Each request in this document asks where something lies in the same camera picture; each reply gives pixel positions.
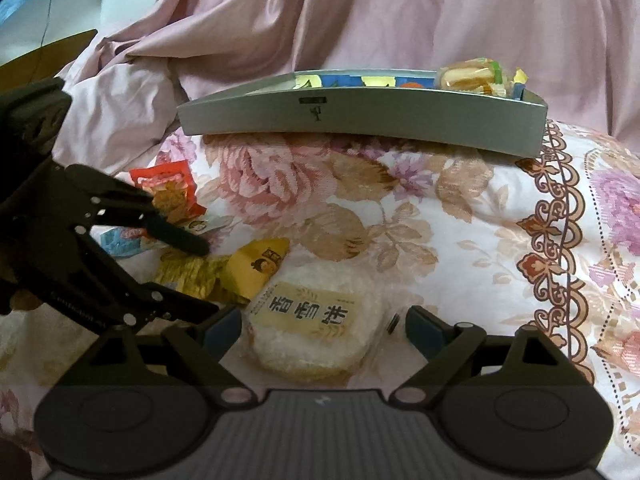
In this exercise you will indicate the floral bedsheet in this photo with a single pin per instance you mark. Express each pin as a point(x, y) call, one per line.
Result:
point(425, 240)

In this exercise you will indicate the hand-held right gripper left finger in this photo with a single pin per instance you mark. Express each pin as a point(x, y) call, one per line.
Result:
point(225, 329)

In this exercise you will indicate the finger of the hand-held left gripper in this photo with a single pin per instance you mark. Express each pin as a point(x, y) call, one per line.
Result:
point(165, 227)
point(185, 307)

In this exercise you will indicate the orange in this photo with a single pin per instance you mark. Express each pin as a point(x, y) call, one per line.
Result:
point(410, 85)

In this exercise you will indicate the small white printed packet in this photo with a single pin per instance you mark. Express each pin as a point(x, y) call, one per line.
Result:
point(205, 225)

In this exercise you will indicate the light blue snack packet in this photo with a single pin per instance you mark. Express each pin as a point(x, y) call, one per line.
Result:
point(120, 240)

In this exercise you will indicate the red snack packet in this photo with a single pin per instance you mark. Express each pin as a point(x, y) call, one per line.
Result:
point(172, 185)

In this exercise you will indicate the wooden headboard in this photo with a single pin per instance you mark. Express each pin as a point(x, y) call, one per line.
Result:
point(50, 52)

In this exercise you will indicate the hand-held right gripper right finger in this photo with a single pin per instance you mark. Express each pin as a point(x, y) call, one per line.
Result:
point(425, 330)

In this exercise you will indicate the yellow crumpled wrapper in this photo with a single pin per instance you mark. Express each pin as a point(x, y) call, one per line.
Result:
point(520, 77)

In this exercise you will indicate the grey shallow box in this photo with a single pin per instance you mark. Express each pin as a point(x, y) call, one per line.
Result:
point(380, 112)

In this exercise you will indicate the pink curtain cloth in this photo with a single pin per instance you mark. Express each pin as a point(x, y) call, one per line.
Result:
point(350, 10)

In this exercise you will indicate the pink quilt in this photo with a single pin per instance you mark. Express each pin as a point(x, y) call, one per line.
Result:
point(115, 110)

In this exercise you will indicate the clear wrapped pastry packet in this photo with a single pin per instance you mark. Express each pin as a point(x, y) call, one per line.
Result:
point(472, 77)

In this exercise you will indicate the small orange-yellow snack packet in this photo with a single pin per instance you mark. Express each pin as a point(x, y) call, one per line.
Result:
point(260, 265)

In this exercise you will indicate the round rice cracker packet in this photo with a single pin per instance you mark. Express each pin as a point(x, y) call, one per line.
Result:
point(310, 332)

